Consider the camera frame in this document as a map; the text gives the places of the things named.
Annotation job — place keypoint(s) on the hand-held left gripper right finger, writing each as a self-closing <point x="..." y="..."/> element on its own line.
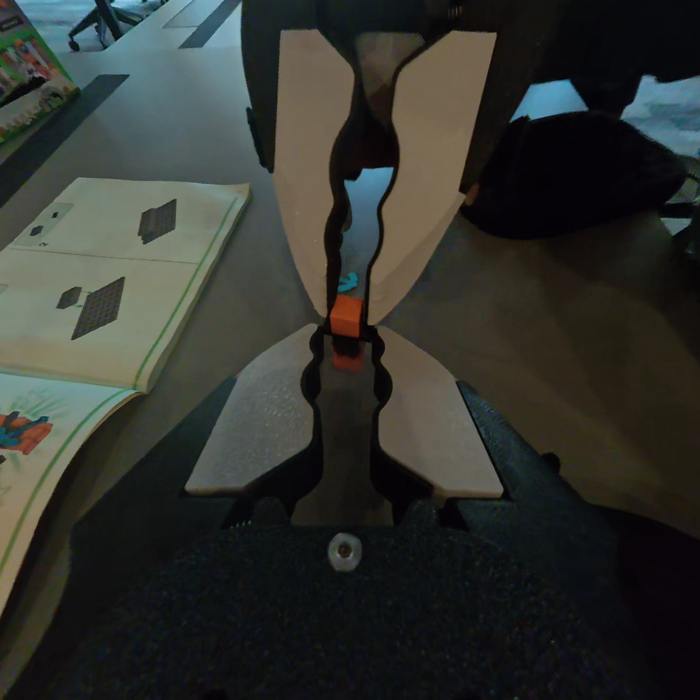
<point x="443" y="432"/>

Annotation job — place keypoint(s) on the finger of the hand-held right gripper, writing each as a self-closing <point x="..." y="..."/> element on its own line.
<point x="432" y="153"/>
<point x="306" y="142"/>

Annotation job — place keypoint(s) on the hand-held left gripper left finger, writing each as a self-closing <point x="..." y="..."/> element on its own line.
<point x="257" y="432"/>

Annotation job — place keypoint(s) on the orange toy brick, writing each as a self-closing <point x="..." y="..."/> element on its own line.
<point x="348" y="362"/>

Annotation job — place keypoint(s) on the orange pumpkin face brick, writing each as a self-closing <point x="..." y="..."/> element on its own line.
<point x="348" y="317"/>

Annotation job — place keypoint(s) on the teal toy sword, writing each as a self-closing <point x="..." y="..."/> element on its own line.
<point x="350" y="282"/>

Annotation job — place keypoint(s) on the white instruction booklet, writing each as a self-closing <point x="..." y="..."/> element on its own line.
<point x="109" y="284"/>

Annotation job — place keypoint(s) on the green toy brick box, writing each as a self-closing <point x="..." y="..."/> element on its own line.
<point x="27" y="82"/>

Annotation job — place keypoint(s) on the black chair armrest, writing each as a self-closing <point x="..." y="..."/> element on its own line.
<point x="569" y="175"/>

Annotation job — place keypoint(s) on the black office chair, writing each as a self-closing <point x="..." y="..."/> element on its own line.
<point x="104" y="16"/>

